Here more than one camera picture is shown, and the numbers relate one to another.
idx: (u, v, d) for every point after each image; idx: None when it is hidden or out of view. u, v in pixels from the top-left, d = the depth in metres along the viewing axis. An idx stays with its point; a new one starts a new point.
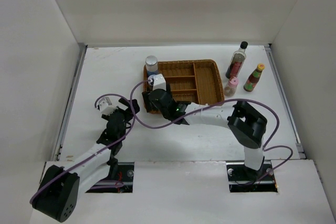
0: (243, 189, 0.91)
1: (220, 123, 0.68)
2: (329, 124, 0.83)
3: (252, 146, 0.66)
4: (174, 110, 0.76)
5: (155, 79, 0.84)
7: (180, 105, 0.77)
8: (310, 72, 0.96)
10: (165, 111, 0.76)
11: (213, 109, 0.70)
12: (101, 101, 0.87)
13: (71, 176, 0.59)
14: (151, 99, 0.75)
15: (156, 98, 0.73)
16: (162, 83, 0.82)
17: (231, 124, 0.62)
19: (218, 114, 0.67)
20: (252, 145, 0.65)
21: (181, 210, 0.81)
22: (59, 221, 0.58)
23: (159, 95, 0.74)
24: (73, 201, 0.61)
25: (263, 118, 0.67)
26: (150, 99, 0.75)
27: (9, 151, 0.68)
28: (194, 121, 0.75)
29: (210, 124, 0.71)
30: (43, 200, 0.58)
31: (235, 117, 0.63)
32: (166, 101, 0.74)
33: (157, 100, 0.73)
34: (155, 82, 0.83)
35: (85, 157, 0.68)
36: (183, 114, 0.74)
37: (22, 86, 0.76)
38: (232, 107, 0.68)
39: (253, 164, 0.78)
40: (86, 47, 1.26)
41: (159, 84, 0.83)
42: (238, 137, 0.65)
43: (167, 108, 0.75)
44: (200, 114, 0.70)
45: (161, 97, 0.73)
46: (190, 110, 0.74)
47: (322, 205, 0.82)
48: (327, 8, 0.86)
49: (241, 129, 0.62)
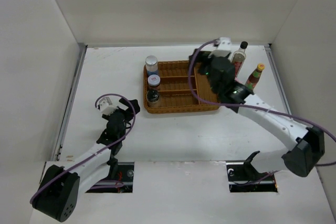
0: (243, 189, 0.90)
1: (279, 136, 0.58)
2: (330, 124, 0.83)
3: (296, 172, 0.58)
4: (229, 90, 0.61)
5: (220, 42, 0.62)
7: (238, 88, 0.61)
8: (311, 72, 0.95)
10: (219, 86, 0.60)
11: (282, 118, 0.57)
12: (101, 101, 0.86)
13: (71, 176, 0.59)
14: (213, 66, 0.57)
15: (220, 70, 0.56)
16: (227, 51, 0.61)
17: (300, 148, 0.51)
19: (286, 128, 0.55)
20: (298, 172, 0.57)
21: (182, 211, 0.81)
22: (60, 221, 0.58)
23: (226, 67, 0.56)
24: (73, 201, 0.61)
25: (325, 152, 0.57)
26: (212, 66, 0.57)
27: (9, 151, 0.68)
28: (245, 115, 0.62)
29: (264, 127, 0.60)
30: (43, 200, 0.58)
31: (307, 145, 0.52)
32: (230, 77, 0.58)
33: (221, 72, 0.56)
34: (220, 45, 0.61)
35: (85, 157, 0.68)
36: (240, 102, 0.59)
37: (22, 86, 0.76)
38: (305, 128, 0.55)
39: (260, 167, 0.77)
40: (86, 47, 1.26)
41: (222, 51, 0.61)
42: (290, 159, 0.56)
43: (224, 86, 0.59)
44: (263, 115, 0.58)
45: (229, 68, 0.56)
46: (251, 103, 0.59)
47: (322, 205, 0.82)
48: (327, 8, 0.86)
49: (306, 157, 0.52)
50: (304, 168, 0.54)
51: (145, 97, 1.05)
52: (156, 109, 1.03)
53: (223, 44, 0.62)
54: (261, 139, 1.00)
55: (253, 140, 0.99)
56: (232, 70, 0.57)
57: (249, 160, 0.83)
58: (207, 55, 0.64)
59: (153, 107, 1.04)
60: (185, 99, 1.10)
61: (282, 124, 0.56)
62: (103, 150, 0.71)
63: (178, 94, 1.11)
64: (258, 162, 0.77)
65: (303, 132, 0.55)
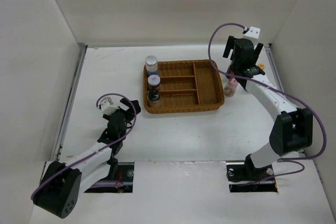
0: (243, 189, 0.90)
1: (271, 110, 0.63)
2: (329, 123, 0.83)
3: (277, 149, 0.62)
4: (243, 68, 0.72)
5: (250, 29, 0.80)
7: (252, 68, 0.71)
8: (310, 72, 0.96)
10: (237, 62, 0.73)
11: (277, 96, 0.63)
12: (103, 101, 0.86)
13: (73, 172, 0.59)
14: (237, 42, 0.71)
15: (240, 45, 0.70)
16: (253, 37, 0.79)
17: (280, 117, 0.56)
19: (277, 103, 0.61)
20: (278, 148, 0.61)
21: (182, 211, 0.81)
22: (61, 217, 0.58)
23: (245, 44, 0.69)
24: (74, 198, 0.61)
25: (310, 139, 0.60)
26: (235, 42, 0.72)
27: (9, 151, 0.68)
28: (252, 91, 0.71)
29: (263, 103, 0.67)
30: (44, 196, 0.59)
31: (289, 118, 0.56)
32: (246, 54, 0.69)
33: (240, 47, 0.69)
34: (249, 31, 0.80)
35: (87, 155, 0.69)
36: (249, 76, 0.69)
37: (22, 86, 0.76)
38: (294, 108, 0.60)
39: (257, 161, 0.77)
40: (86, 47, 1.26)
41: (250, 37, 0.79)
42: (273, 131, 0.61)
43: (240, 61, 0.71)
44: (263, 90, 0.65)
45: (247, 46, 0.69)
46: (258, 79, 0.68)
47: (322, 205, 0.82)
48: (327, 8, 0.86)
49: (284, 127, 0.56)
50: (282, 141, 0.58)
51: (145, 97, 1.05)
52: (156, 109, 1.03)
53: (252, 31, 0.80)
54: (261, 139, 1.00)
55: (253, 140, 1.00)
56: (249, 48, 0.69)
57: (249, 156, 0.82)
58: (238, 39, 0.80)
59: (153, 107, 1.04)
60: (185, 99, 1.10)
61: (275, 99, 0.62)
62: (104, 149, 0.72)
63: (178, 94, 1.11)
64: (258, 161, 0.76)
65: (291, 110, 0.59)
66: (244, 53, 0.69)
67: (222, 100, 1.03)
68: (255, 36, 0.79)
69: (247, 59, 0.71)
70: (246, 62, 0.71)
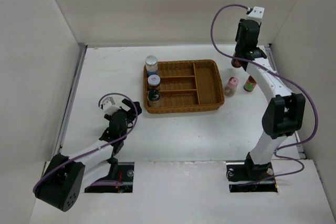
0: (243, 189, 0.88)
1: (267, 93, 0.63)
2: (329, 123, 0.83)
3: (268, 131, 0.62)
4: (247, 50, 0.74)
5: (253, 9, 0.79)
7: (255, 51, 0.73)
8: (311, 72, 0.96)
10: (241, 44, 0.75)
11: (275, 80, 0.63)
12: (105, 101, 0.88)
13: (76, 166, 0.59)
14: (243, 24, 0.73)
15: (245, 27, 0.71)
16: (256, 18, 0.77)
17: (273, 100, 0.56)
19: (273, 86, 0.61)
20: (269, 129, 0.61)
21: (182, 211, 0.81)
22: (62, 210, 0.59)
23: (251, 27, 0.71)
24: (76, 192, 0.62)
25: (300, 124, 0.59)
26: (242, 24, 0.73)
27: (9, 151, 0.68)
28: (251, 73, 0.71)
29: (261, 86, 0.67)
30: (47, 188, 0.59)
31: (283, 101, 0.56)
32: (250, 36, 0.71)
33: (245, 29, 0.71)
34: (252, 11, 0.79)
35: (90, 150, 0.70)
36: (250, 58, 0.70)
37: (22, 86, 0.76)
38: (289, 93, 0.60)
39: (255, 158, 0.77)
40: (86, 47, 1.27)
41: (253, 18, 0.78)
42: (266, 114, 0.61)
43: (244, 43, 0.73)
44: (262, 73, 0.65)
45: (253, 29, 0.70)
46: (259, 62, 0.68)
47: (322, 205, 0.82)
48: (326, 8, 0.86)
49: (276, 110, 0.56)
50: (272, 123, 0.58)
51: (145, 97, 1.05)
52: (156, 109, 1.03)
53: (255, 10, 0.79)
54: None
55: (253, 139, 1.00)
56: (254, 31, 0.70)
57: (248, 155, 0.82)
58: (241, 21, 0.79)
59: (153, 107, 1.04)
60: (185, 99, 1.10)
61: (272, 83, 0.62)
62: (106, 146, 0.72)
63: (178, 94, 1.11)
64: (256, 156, 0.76)
65: (286, 94, 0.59)
66: (249, 35, 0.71)
67: (222, 100, 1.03)
68: (259, 17, 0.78)
69: (250, 41, 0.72)
70: (250, 44, 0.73)
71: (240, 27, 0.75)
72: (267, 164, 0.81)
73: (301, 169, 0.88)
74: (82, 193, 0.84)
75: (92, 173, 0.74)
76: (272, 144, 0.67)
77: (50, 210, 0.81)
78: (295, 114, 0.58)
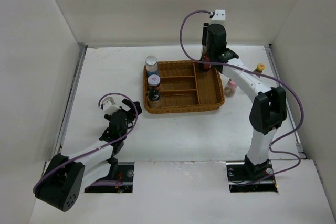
0: (243, 189, 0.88)
1: (249, 93, 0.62)
2: (329, 123, 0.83)
3: (258, 128, 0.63)
4: (218, 53, 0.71)
5: (215, 13, 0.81)
7: (227, 52, 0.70)
8: (311, 72, 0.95)
10: (210, 49, 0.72)
11: (253, 77, 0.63)
12: (105, 101, 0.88)
13: (76, 165, 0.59)
14: (209, 29, 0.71)
15: (212, 32, 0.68)
16: (220, 20, 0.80)
17: (256, 98, 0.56)
19: (253, 85, 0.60)
20: (259, 126, 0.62)
21: (182, 211, 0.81)
22: (62, 210, 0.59)
23: (218, 31, 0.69)
24: (76, 192, 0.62)
25: (285, 113, 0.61)
26: (208, 29, 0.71)
27: (9, 151, 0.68)
28: (228, 75, 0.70)
29: (241, 86, 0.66)
30: (48, 188, 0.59)
31: (265, 97, 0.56)
32: (219, 39, 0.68)
33: (212, 33, 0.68)
34: (214, 16, 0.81)
35: (90, 150, 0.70)
36: (224, 60, 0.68)
37: (22, 86, 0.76)
38: (269, 87, 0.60)
39: (254, 158, 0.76)
40: (86, 47, 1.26)
41: (217, 20, 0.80)
42: (252, 112, 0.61)
43: (213, 47, 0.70)
44: (239, 74, 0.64)
45: (220, 32, 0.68)
46: (232, 63, 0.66)
47: (322, 205, 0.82)
48: (327, 7, 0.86)
49: (262, 108, 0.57)
50: (261, 120, 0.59)
51: (145, 97, 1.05)
52: (156, 109, 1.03)
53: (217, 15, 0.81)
54: None
55: None
56: (222, 34, 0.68)
57: (246, 155, 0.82)
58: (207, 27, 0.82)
59: (153, 108, 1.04)
60: (185, 99, 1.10)
61: (252, 82, 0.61)
62: (106, 146, 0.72)
63: (178, 94, 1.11)
64: (251, 155, 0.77)
65: (266, 90, 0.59)
66: (218, 39, 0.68)
67: (222, 100, 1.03)
68: (222, 19, 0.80)
69: (220, 44, 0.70)
70: (220, 46, 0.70)
71: (207, 33, 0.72)
72: (266, 163, 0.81)
73: (297, 163, 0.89)
74: (82, 193, 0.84)
75: (92, 173, 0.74)
76: (264, 139, 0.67)
77: (50, 210, 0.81)
78: (279, 106, 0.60)
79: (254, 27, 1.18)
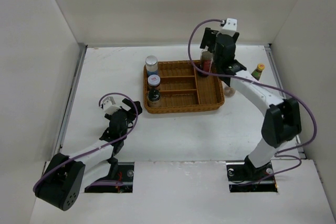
0: (243, 189, 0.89)
1: (259, 105, 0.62)
2: (329, 123, 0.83)
3: (270, 141, 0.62)
4: (226, 65, 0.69)
5: (227, 22, 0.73)
7: (233, 65, 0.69)
8: (311, 72, 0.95)
10: (218, 60, 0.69)
11: (263, 89, 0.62)
12: (105, 101, 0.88)
13: (76, 164, 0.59)
14: (218, 40, 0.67)
15: (222, 45, 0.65)
16: (231, 31, 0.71)
17: (270, 111, 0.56)
19: (263, 97, 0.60)
20: (272, 140, 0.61)
21: (182, 211, 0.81)
22: (62, 210, 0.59)
23: (227, 43, 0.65)
24: (76, 191, 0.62)
25: (299, 126, 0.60)
26: (217, 40, 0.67)
27: (9, 151, 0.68)
28: (235, 87, 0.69)
29: (249, 97, 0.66)
30: (47, 187, 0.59)
31: (278, 110, 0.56)
32: (229, 53, 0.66)
33: (222, 46, 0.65)
34: (226, 24, 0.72)
35: (90, 149, 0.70)
36: (232, 74, 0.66)
37: (22, 86, 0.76)
38: (281, 99, 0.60)
39: (256, 161, 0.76)
40: (86, 47, 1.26)
41: (228, 31, 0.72)
42: (264, 126, 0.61)
43: (221, 60, 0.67)
44: (248, 86, 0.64)
45: (229, 45, 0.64)
46: (241, 75, 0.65)
47: (322, 205, 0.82)
48: (326, 8, 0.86)
49: (275, 120, 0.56)
50: (274, 134, 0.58)
51: (145, 97, 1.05)
52: (156, 109, 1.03)
53: (229, 23, 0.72)
54: None
55: (253, 140, 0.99)
56: (231, 48, 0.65)
57: (247, 156, 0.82)
58: (214, 34, 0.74)
59: (153, 108, 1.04)
60: (185, 99, 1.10)
61: (262, 93, 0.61)
62: (107, 146, 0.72)
63: (178, 94, 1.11)
64: (255, 159, 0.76)
65: (278, 102, 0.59)
66: (226, 53, 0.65)
67: (222, 100, 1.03)
68: (233, 30, 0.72)
69: (229, 57, 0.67)
70: (228, 59, 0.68)
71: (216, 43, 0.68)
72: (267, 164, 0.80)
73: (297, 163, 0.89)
74: (82, 193, 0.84)
75: (92, 173, 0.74)
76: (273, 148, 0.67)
77: (50, 210, 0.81)
78: (293, 118, 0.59)
79: (254, 27, 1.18)
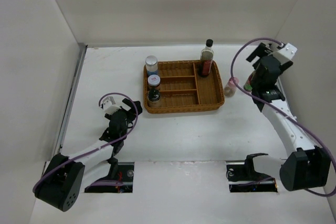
0: (244, 189, 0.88)
1: (286, 142, 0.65)
2: (329, 123, 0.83)
3: (285, 183, 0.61)
4: (263, 89, 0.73)
5: (285, 46, 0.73)
7: (272, 91, 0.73)
8: (311, 72, 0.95)
10: (257, 81, 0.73)
11: (296, 129, 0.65)
12: (105, 100, 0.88)
13: (76, 165, 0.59)
14: (262, 62, 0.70)
15: (265, 67, 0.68)
16: (285, 57, 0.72)
17: (295, 154, 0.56)
19: (294, 136, 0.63)
20: (287, 182, 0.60)
21: (181, 210, 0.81)
22: (62, 210, 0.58)
23: (270, 67, 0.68)
24: (76, 191, 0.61)
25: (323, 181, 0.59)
26: (262, 61, 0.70)
27: (9, 151, 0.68)
28: (268, 115, 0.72)
29: (279, 131, 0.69)
30: (47, 188, 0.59)
31: (305, 157, 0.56)
32: (270, 78, 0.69)
33: (265, 69, 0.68)
34: (283, 48, 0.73)
35: (90, 150, 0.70)
36: (266, 99, 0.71)
37: (22, 87, 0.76)
38: (312, 145, 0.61)
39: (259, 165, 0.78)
40: (86, 46, 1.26)
41: (281, 55, 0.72)
42: (285, 166, 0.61)
43: (261, 82, 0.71)
44: (281, 119, 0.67)
45: (273, 70, 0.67)
46: (276, 105, 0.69)
47: (322, 205, 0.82)
48: (326, 8, 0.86)
49: (299, 166, 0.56)
50: (293, 179, 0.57)
51: (145, 97, 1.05)
52: (156, 109, 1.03)
53: (287, 49, 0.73)
54: (261, 139, 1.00)
55: (253, 140, 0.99)
56: (275, 73, 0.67)
57: (251, 155, 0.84)
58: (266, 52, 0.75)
59: (153, 108, 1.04)
60: (185, 99, 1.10)
61: (293, 132, 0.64)
62: (106, 146, 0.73)
63: (177, 94, 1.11)
64: (259, 163, 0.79)
65: (308, 148, 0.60)
66: (268, 76, 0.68)
67: (222, 100, 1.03)
68: (287, 57, 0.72)
69: (269, 82, 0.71)
70: (268, 83, 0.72)
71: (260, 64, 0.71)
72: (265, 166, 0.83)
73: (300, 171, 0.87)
74: (82, 193, 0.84)
75: (92, 173, 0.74)
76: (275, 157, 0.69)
77: (50, 210, 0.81)
78: (318, 170, 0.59)
79: (254, 27, 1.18)
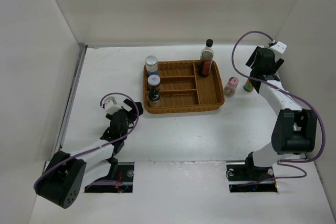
0: (243, 189, 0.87)
1: (277, 109, 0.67)
2: (329, 123, 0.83)
3: (275, 147, 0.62)
4: (260, 74, 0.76)
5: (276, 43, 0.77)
7: (269, 76, 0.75)
8: (311, 72, 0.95)
10: (254, 67, 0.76)
11: (286, 97, 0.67)
12: (106, 100, 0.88)
13: (77, 162, 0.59)
14: (258, 49, 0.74)
15: (260, 52, 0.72)
16: (277, 51, 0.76)
17: (282, 110, 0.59)
19: (283, 102, 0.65)
20: (277, 146, 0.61)
21: (181, 210, 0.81)
22: (63, 207, 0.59)
23: (265, 52, 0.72)
24: (77, 189, 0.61)
25: (312, 144, 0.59)
26: (257, 49, 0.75)
27: (9, 151, 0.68)
28: (263, 93, 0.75)
29: (272, 104, 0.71)
30: (48, 184, 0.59)
31: (292, 114, 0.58)
32: (265, 62, 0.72)
33: (260, 54, 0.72)
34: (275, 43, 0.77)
35: (91, 148, 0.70)
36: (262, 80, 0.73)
37: (23, 87, 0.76)
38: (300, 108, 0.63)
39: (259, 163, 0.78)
40: (86, 46, 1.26)
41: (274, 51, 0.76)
42: (276, 129, 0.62)
43: (258, 67, 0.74)
44: (274, 91, 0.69)
45: (267, 54, 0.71)
46: (271, 82, 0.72)
47: (322, 205, 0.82)
48: (326, 8, 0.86)
49: (285, 123, 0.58)
50: (281, 137, 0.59)
51: (145, 97, 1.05)
52: (156, 109, 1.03)
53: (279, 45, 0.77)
54: (261, 139, 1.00)
55: (253, 140, 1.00)
56: (269, 57, 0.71)
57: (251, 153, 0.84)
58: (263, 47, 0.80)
59: (153, 107, 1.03)
60: (185, 99, 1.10)
61: (283, 99, 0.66)
62: (107, 145, 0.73)
63: (177, 94, 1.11)
64: (258, 162, 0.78)
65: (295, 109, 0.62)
66: (263, 60, 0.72)
67: (222, 100, 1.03)
68: (280, 51, 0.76)
69: (264, 67, 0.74)
70: (264, 68, 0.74)
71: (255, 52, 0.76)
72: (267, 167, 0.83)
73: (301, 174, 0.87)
74: (82, 193, 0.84)
75: (92, 172, 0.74)
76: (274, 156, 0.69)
77: (50, 210, 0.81)
78: (306, 131, 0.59)
79: (254, 27, 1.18)
